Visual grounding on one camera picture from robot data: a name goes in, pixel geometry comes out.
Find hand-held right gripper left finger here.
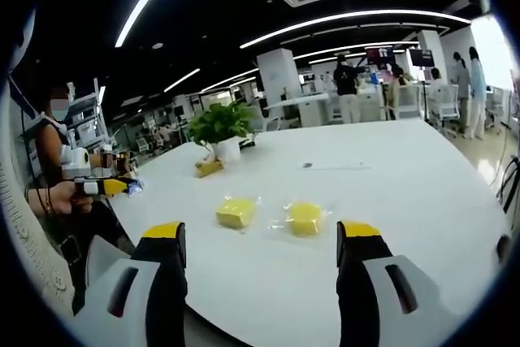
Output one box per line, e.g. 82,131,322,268
72,220,189,347

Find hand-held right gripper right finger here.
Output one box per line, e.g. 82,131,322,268
336,219,444,347

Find square yellow silicone block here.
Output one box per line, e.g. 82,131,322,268
214,196,258,230

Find yellow sponge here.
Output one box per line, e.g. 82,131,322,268
287,201,323,239

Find person's left hand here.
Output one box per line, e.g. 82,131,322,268
46,180,95,216

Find brown bottles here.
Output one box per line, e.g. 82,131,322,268
101,150,134,174

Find blue crumpled plastic piece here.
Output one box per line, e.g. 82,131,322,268
124,179,145,199

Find dark cloth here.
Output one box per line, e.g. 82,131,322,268
51,199,137,280

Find white storage rack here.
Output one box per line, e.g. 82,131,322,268
64,81,108,150

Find small yellow box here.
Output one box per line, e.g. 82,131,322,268
194,158,226,179

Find person's white knit clothing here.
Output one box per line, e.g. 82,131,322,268
0,158,77,320

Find green potted plant white pot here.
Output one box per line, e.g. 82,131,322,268
187,100,258,163

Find clear plastic wrapper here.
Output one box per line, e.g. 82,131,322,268
213,193,264,235
266,199,333,242

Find white mesh office chair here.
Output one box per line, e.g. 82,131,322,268
431,93,462,139
398,84,423,121

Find white office desk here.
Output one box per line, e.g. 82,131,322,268
263,92,331,128

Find dark display screen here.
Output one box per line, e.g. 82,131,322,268
365,46,396,67
408,48,436,68

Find black cables and stand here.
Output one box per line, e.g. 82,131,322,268
494,154,520,215

